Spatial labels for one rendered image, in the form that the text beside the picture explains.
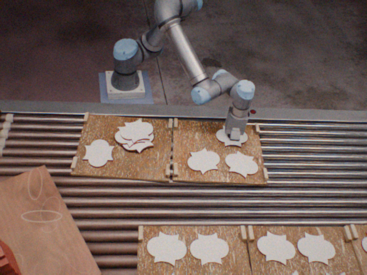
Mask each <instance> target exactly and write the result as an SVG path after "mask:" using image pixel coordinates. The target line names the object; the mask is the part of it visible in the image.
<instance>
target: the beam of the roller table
mask: <svg viewBox="0 0 367 275"><path fill-rule="evenodd" d="M0 110H1V112H2V114H4V115H7V114H8V113H10V114H15V115H44V116H85V113H86V112H89V113H90V114H93V115H106V116H120V117H133V118H166V119H174V118H177V119H206V120H226V118H227V114H228V110H229V107H227V106H192V105H157V104H121V103H86V102H68V101H32V100H0ZM250 110H255V111H256V113H255V114H252V113H250ZM249 113H250V116H249V117H248V121H268V122H309V123H349V124H367V111H352V110H316V109H281V108H263V107H250V108H249Z"/></svg>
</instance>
